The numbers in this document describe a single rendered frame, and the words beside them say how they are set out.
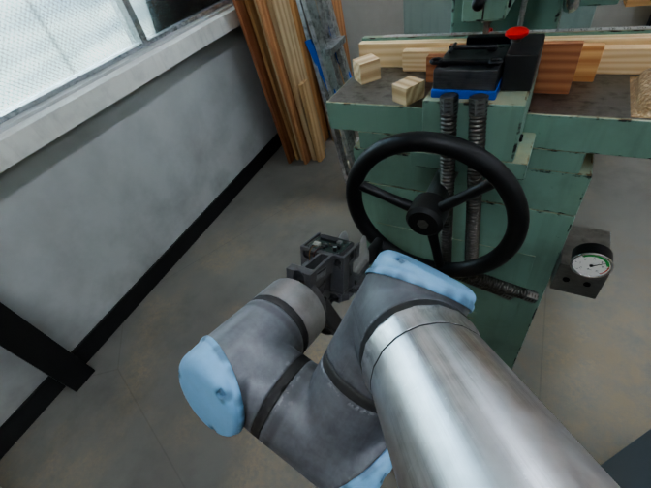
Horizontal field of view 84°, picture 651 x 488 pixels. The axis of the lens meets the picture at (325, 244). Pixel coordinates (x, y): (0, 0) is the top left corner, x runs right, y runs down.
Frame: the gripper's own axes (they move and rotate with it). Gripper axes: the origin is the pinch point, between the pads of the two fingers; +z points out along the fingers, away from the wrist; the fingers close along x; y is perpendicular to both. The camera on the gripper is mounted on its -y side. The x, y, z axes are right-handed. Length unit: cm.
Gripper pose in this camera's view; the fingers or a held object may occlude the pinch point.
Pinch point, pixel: (360, 254)
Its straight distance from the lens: 63.9
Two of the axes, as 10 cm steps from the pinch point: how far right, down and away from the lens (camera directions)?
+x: -8.7, -2.3, 4.4
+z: 4.9, -4.1, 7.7
